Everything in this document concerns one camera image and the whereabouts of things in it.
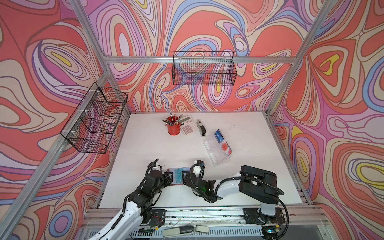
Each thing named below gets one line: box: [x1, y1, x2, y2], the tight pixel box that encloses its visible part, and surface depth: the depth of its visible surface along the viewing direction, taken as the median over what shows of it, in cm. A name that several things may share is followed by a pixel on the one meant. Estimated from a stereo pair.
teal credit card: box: [174, 167, 184, 184], surface depth 88 cm
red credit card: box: [221, 140, 233, 156], surface depth 90 cm
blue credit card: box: [214, 129, 225, 144], surface depth 97 cm
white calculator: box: [179, 115, 199, 136], surface depth 110 cm
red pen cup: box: [166, 116, 181, 136], surface depth 104 cm
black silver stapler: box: [196, 119, 207, 138], surface depth 107 cm
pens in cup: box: [161, 110, 185, 126], surface depth 101 cm
